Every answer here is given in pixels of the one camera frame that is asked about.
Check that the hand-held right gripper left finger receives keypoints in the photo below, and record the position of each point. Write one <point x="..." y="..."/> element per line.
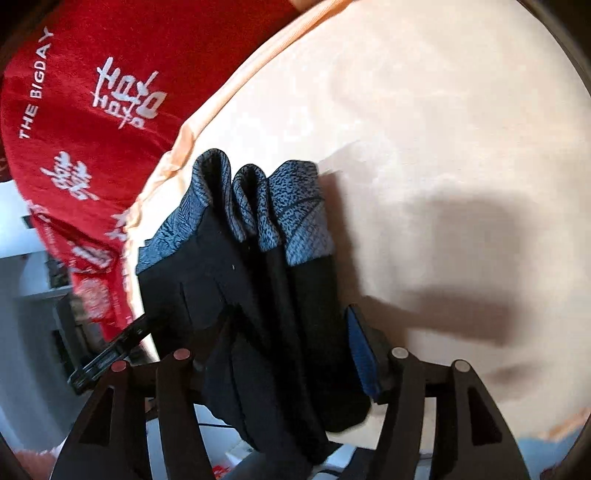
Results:
<point x="181" y="376"/>

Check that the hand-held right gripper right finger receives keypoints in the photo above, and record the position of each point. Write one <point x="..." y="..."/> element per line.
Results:
<point x="360" y="355"/>

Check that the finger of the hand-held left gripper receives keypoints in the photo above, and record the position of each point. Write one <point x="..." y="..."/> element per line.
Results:
<point x="136" y="331"/>

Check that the black pants with grey waistband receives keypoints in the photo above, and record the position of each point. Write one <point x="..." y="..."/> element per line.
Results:
<point x="258" y="300"/>

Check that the white shelf unit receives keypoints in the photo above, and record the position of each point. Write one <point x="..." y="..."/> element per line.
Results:
<point x="39" y="300"/>

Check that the red printed blanket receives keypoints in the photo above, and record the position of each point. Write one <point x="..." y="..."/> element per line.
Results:
<point x="92" y="175"/>

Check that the peach bed sheet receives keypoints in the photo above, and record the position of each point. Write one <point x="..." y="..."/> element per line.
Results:
<point x="438" y="138"/>

